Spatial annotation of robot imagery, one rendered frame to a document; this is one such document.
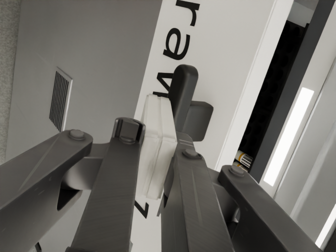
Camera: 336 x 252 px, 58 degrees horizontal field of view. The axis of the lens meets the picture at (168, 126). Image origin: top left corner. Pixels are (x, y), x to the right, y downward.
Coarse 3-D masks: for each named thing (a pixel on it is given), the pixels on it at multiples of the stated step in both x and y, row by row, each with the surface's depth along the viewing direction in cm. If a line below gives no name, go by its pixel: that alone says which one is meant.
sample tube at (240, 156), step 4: (236, 152) 32; (240, 152) 32; (236, 156) 32; (240, 156) 32; (244, 156) 31; (248, 156) 31; (240, 160) 32; (244, 160) 31; (248, 160) 31; (244, 164) 31; (248, 164) 31
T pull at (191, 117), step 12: (180, 72) 18; (192, 72) 18; (180, 84) 18; (192, 84) 18; (168, 96) 19; (180, 96) 18; (180, 108) 19; (192, 108) 20; (204, 108) 20; (180, 120) 19; (192, 120) 20; (204, 120) 21; (192, 132) 20; (204, 132) 21
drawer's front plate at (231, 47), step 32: (192, 0) 23; (224, 0) 20; (256, 0) 18; (288, 0) 18; (160, 32) 26; (192, 32) 23; (224, 32) 20; (256, 32) 18; (160, 64) 26; (192, 64) 23; (224, 64) 20; (256, 64) 19; (192, 96) 23; (224, 96) 20; (256, 96) 20; (224, 128) 20; (224, 160) 21; (160, 224) 26
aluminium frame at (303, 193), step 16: (320, 96) 21; (320, 112) 21; (304, 128) 22; (320, 128) 21; (304, 144) 22; (320, 144) 21; (304, 160) 22; (320, 160) 22; (288, 176) 23; (304, 176) 22; (320, 176) 22; (288, 192) 23; (304, 192) 23; (320, 192) 21; (288, 208) 23; (304, 208) 23; (320, 208) 21; (304, 224) 22; (320, 224) 21; (320, 240) 21
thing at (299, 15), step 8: (296, 0) 32; (304, 0) 31; (312, 0) 30; (296, 8) 34; (304, 8) 35; (312, 8) 34; (288, 16) 33; (296, 16) 34; (304, 16) 35; (304, 24) 36
